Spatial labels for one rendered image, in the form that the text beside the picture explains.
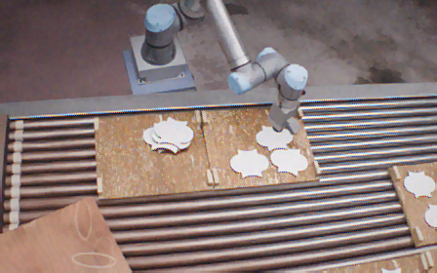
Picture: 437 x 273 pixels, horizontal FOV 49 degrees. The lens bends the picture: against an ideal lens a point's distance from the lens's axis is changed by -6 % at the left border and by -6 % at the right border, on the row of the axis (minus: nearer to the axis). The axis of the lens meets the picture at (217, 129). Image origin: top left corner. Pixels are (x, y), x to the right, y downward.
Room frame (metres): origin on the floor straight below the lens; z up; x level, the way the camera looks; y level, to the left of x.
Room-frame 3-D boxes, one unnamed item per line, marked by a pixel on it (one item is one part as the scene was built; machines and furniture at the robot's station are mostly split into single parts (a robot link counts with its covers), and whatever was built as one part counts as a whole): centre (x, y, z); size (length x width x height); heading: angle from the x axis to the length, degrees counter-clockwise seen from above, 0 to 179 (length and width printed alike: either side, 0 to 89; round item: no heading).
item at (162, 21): (1.49, 0.30, 1.13); 0.13 x 0.12 x 0.14; 138
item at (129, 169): (1.01, 0.22, 0.93); 0.41 x 0.35 x 0.02; 109
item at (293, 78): (1.18, -0.22, 1.27); 0.09 x 0.08 x 0.11; 48
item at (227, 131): (1.14, -0.17, 0.93); 0.41 x 0.35 x 0.02; 109
